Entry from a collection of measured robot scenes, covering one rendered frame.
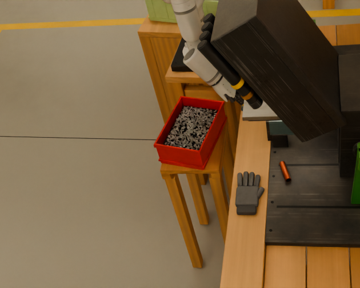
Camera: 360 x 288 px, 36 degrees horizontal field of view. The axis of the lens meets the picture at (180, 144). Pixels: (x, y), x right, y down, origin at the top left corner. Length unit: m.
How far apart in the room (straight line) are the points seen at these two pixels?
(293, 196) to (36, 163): 2.22
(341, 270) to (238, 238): 0.36
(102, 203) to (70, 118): 0.89
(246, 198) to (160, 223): 1.24
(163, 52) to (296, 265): 1.75
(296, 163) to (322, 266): 0.45
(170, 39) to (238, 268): 1.67
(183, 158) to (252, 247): 0.56
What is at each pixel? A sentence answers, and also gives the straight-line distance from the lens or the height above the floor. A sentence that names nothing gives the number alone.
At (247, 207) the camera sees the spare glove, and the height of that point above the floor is 0.92.
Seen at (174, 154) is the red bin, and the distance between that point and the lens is 2.33.
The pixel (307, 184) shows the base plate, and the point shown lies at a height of 0.90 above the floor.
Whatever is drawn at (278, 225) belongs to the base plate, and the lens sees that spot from 2.01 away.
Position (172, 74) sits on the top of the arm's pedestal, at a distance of 2.78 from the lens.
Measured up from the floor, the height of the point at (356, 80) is 1.24.
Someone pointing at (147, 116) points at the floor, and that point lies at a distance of 3.88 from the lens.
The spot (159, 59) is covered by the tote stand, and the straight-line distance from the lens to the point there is 3.34.
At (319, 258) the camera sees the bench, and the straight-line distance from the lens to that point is 1.95.
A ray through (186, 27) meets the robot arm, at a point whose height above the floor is 1.36.
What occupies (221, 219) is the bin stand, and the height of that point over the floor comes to 0.44.
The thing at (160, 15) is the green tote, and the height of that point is 0.83.
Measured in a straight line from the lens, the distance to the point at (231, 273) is 1.92.
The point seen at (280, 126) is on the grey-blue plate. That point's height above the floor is 1.01.
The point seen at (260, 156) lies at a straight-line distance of 2.22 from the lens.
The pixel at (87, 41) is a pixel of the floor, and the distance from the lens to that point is 4.83.
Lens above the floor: 2.54
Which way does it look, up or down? 44 degrees down
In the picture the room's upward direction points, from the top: 15 degrees counter-clockwise
